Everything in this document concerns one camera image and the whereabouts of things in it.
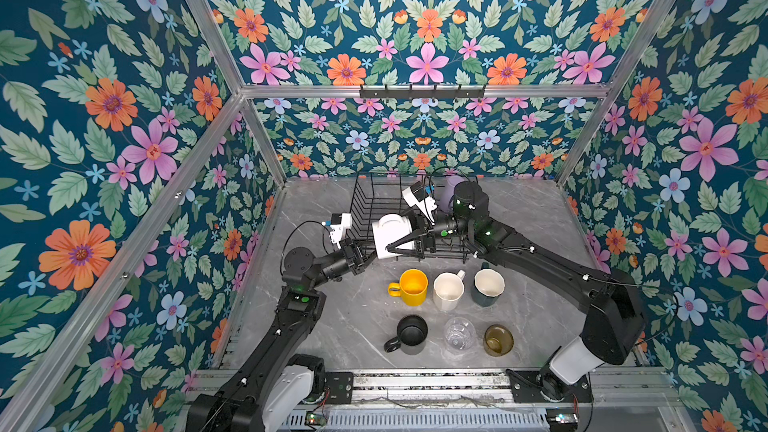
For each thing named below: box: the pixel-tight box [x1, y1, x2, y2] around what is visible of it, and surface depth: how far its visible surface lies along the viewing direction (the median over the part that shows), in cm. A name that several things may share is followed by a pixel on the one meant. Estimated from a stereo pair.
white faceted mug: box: [433, 270, 466, 312], surface depth 84 cm
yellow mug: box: [388, 269, 429, 307], surface depth 86 cm
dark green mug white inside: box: [473, 262, 506, 307], surface depth 84 cm
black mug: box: [384, 315, 429, 355], surface depth 78 cm
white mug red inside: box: [372, 213, 414, 259], surface depth 61 cm
